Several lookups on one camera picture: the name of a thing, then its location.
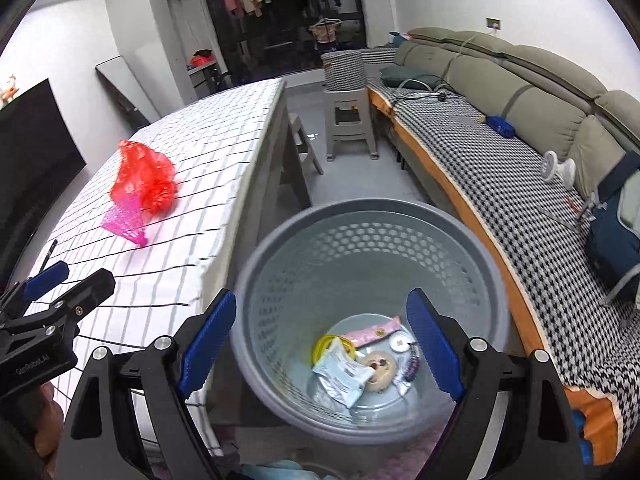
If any dark green pillow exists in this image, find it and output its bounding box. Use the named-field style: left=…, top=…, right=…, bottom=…
left=379, top=66, right=443, bottom=88

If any white purple printed wrapper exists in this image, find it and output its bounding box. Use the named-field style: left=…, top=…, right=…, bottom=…
left=395, top=354, right=422, bottom=397

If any houndstooth fabric basket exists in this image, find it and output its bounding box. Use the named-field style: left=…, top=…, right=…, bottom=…
left=320, top=50, right=368, bottom=92

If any small blue pouch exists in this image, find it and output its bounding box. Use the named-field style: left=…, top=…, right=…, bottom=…
left=485, top=115, right=516, bottom=137

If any houndstooth sofa cover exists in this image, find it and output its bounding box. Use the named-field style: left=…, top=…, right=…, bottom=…
left=367, top=47, right=640, bottom=413

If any leaning mirror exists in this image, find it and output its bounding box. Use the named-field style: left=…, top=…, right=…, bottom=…
left=95, top=56, right=151, bottom=128

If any person's left hand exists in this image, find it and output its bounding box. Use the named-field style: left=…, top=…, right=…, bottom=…
left=27, top=382, right=65, bottom=461

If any grey-green sofa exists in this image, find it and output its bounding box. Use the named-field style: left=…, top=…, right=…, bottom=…
left=367, top=26, right=640, bottom=466

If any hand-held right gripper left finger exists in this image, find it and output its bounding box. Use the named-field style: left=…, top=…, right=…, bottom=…
left=62, top=288, right=237, bottom=480

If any grey plastic stool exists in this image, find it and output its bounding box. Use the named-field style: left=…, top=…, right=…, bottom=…
left=322, top=87, right=379, bottom=161

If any beige round object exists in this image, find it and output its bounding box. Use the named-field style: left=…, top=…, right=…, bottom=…
left=361, top=351, right=398, bottom=393

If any grey perforated waste basket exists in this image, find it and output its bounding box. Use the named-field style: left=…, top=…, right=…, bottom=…
left=231, top=199, right=511, bottom=433

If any red plastic bag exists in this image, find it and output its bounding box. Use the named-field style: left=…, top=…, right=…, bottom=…
left=111, top=140, right=178, bottom=216

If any pink snack wrapper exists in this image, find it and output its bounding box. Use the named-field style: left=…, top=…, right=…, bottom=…
left=342, top=316, right=403, bottom=348

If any black television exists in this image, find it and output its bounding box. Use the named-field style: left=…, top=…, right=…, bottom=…
left=0, top=78, right=87, bottom=281

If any black and white cable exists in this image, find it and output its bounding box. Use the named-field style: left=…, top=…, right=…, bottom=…
left=392, top=79, right=448, bottom=104

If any white and blue packet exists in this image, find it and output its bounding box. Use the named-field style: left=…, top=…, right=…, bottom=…
left=312, top=340, right=373, bottom=407

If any grey table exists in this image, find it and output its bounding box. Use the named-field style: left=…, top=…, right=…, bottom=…
left=225, top=82, right=313, bottom=291

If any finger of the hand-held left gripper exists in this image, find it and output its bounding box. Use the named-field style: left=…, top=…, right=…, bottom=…
left=0, top=261, right=70, bottom=322
left=15, top=268, right=117, bottom=342

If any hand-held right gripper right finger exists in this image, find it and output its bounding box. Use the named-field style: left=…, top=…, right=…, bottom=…
left=406, top=287, right=586, bottom=480

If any yellow plastic ring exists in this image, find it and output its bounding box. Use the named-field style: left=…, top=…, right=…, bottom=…
left=314, top=333, right=358, bottom=366

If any small white fan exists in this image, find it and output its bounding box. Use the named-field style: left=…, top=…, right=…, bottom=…
left=542, top=150, right=577, bottom=186

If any white shelf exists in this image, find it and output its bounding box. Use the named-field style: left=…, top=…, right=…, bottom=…
left=187, top=62, right=231, bottom=98

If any dark blue backpack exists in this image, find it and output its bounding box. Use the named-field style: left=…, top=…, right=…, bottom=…
left=585, top=150, right=640, bottom=306

